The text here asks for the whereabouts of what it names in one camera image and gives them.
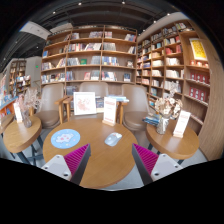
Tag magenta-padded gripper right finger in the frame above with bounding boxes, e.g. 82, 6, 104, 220
131, 143, 184, 186

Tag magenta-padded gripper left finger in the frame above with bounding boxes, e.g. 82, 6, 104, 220
40, 143, 92, 186

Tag grey and white computer mouse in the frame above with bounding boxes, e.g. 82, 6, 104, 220
104, 132, 123, 148

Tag round light blue mouse pad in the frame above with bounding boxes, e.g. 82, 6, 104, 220
50, 128, 82, 150

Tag round wooden side table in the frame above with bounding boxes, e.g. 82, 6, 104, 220
2, 114, 44, 166
145, 118, 200, 166
0, 113, 16, 135

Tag glass vase with beige flowers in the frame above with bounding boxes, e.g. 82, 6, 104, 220
154, 83, 184, 136

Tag small white red sign card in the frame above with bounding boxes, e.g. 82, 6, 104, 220
172, 110, 192, 139
12, 102, 24, 124

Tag stack of books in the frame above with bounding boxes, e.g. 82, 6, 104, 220
142, 113, 161, 128

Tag brown leather wooden armchair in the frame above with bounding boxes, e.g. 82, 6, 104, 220
63, 81, 110, 123
116, 83, 151, 132
34, 83, 70, 130

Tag glass vase with pink flowers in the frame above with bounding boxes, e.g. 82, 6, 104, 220
18, 88, 43, 129

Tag curved wooden bookshelf unit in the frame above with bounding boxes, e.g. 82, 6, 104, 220
135, 19, 224, 162

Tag white framed pink floral picture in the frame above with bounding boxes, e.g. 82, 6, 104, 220
72, 91, 98, 116

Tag dark blue book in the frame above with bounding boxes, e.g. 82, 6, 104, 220
95, 96, 105, 110

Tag white red sign, wooden base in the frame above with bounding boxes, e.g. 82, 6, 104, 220
101, 96, 118, 127

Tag orange display table with books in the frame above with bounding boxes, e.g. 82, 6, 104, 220
0, 94, 19, 118

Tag light blue books pile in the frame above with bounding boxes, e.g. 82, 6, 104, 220
106, 94, 130, 103

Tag small wooden bookshelf unit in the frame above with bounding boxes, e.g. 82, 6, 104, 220
8, 59, 33, 98

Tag wide wooden bookshelf unit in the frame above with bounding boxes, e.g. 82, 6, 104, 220
40, 24, 138, 97

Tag white hanging ceiling panel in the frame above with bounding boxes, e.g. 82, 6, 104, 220
19, 20, 53, 41

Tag ceiling spot lights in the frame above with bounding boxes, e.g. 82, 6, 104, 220
49, 0, 128, 16

